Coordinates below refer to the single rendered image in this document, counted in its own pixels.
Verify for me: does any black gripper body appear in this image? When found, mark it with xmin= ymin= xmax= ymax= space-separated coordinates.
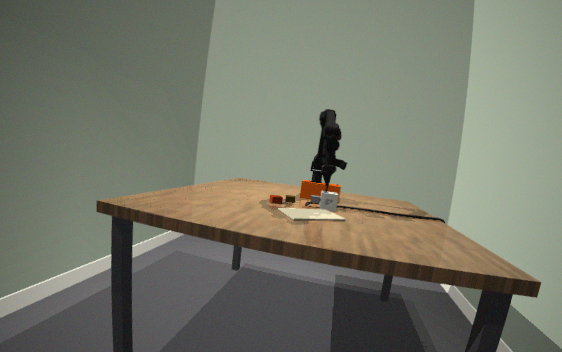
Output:
xmin=321 ymin=152 xmax=337 ymax=172

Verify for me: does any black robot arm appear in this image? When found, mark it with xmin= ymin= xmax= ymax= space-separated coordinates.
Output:
xmin=311 ymin=109 xmax=347 ymax=183

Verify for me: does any beige flat rectangular sheet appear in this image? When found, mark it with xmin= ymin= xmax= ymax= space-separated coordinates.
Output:
xmin=278 ymin=208 xmax=345 ymax=221

